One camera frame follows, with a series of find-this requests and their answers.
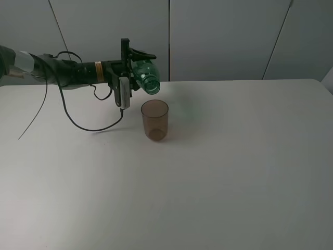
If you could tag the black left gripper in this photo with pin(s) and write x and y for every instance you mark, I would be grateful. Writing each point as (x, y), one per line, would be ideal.
(114, 69)

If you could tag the green transparent plastic bottle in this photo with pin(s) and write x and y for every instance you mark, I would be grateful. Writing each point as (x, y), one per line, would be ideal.
(146, 74)

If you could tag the pink transparent plastic cup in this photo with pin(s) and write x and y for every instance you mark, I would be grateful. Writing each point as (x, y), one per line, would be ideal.
(155, 119)

